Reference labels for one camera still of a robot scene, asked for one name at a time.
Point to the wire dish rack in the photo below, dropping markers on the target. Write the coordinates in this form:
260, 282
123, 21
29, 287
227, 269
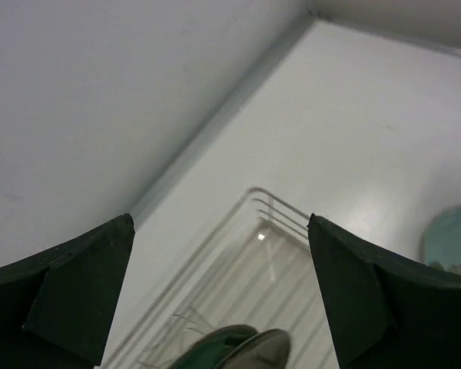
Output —
254, 268

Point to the brown round plate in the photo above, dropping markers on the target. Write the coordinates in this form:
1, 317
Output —
269, 349

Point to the small green floral plate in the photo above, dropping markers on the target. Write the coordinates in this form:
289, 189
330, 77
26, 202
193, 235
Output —
214, 347

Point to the aluminium table frame rail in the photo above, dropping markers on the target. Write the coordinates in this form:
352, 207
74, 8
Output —
345, 119

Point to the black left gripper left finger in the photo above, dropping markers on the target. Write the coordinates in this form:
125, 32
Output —
57, 306

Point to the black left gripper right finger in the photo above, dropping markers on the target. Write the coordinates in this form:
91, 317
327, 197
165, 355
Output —
384, 310

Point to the large green floral plate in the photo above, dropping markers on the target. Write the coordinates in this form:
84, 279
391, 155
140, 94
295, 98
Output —
441, 241

